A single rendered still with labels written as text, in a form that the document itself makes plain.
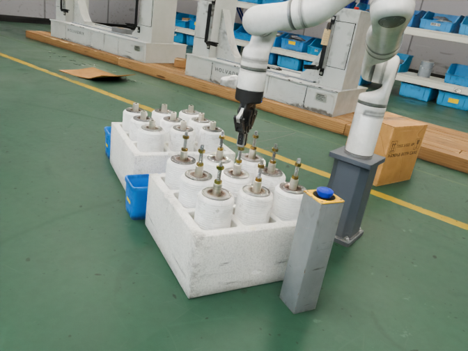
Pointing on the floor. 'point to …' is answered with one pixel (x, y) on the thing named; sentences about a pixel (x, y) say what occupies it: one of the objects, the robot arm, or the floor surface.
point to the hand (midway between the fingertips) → (242, 138)
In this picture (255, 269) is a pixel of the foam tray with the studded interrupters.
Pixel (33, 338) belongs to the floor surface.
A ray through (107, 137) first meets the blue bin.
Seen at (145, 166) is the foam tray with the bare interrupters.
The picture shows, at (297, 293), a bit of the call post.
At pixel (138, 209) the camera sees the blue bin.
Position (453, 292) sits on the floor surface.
